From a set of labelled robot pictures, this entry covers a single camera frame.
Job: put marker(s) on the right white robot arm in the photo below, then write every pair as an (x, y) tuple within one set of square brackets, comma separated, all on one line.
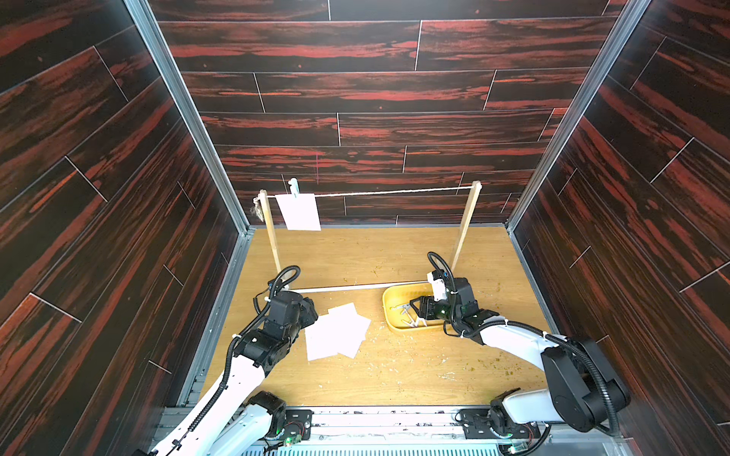
[(583, 390)]

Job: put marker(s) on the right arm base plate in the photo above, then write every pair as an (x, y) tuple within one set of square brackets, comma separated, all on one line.
[(483, 423)]

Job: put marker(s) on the aluminium corner profile left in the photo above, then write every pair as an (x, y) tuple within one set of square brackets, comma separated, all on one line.
[(152, 36)]

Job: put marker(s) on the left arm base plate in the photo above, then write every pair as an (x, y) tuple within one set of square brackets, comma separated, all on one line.
[(291, 426)]

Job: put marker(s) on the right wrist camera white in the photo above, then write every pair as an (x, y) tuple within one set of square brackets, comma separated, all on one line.
[(439, 283)]

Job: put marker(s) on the aluminium front rail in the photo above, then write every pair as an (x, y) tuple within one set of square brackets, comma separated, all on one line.
[(424, 430)]

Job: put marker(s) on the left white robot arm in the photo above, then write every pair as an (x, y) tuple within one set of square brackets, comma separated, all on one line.
[(229, 419)]

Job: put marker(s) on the wooden string rack frame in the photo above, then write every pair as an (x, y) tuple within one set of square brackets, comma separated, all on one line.
[(263, 198)]

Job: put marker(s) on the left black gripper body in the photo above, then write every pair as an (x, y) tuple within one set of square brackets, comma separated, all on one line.
[(305, 315)]

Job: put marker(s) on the aluminium corner profile right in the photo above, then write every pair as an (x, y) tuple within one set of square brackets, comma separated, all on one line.
[(625, 25)]

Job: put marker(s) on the aluminium corner profile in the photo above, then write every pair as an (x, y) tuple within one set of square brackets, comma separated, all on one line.
[(152, 36), (625, 25)]

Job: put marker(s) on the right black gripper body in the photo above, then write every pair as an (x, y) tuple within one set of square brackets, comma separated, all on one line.
[(423, 308)]

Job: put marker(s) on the green white clothespin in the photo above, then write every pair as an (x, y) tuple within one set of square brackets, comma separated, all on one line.
[(294, 187)]

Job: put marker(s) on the yellow plastic tray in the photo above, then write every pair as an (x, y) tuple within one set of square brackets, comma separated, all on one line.
[(401, 294)]

